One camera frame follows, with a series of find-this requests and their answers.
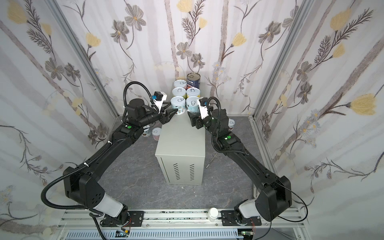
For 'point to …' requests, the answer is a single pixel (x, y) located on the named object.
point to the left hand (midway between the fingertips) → (171, 102)
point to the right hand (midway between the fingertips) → (195, 104)
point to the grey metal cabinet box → (180, 150)
